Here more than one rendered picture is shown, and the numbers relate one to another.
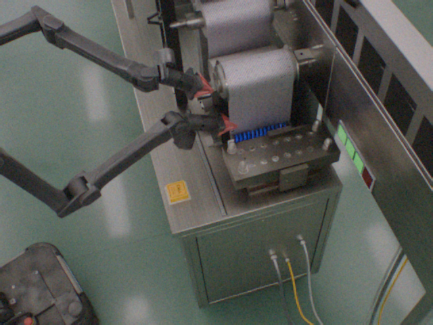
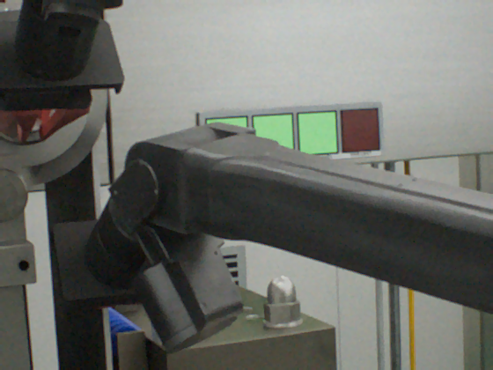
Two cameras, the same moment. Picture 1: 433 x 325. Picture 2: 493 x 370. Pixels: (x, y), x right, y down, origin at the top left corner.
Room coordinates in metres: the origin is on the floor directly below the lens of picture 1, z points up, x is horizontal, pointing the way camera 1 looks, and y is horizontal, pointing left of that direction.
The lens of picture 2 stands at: (1.16, 0.86, 1.25)
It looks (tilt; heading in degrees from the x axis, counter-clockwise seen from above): 5 degrees down; 261
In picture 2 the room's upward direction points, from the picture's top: 3 degrees counter-clockwise
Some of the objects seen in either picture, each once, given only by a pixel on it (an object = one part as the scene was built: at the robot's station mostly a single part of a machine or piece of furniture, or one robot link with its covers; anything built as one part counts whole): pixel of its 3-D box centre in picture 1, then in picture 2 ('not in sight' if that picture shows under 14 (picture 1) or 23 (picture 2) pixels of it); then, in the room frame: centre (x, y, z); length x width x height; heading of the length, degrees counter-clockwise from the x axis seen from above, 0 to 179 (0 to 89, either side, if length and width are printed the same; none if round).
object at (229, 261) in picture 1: (190, 75); not in sight; (2.13, 0.13, 0.43); 2.52 x 0.64 x 0.86; 13
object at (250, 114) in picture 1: (260, 112); (72, 239); (1.17, -0.16, 1.11); 0.23 x 0.01 x 0.18; 103
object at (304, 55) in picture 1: (303, 55); not in sight; (1.27, -0.32, 1.28); 0.06 x 0.05 x 0.02; 103
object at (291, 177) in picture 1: (293, 178); not in sight; (0.98, -0.26, 0.96); 0.10 x 0.03 x 0.11; 103
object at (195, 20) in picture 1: (194, 20); not in sight; (1.44, 0.05, 1.33); 0.06 x 0.06 x 0.06; 13
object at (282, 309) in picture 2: (243, 166); (281, 299); (0.99, -0.08, 1.05); 0.04 x 0.04 x 0.04
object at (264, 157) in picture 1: (281, 154); (183, 328); (1.07, -0.23, 1.00); 0.40 x 0.16 x 0.06; 103
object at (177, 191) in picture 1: (177, 191); not in sight; (1.00, 0.16, 0.91); 0.07 x 0.07 x 0.02; 13
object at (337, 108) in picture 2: (354, 155); (295, 134); (0.90, -0.43, 1.18); 0.25 x 0.01 x 0.07; 13
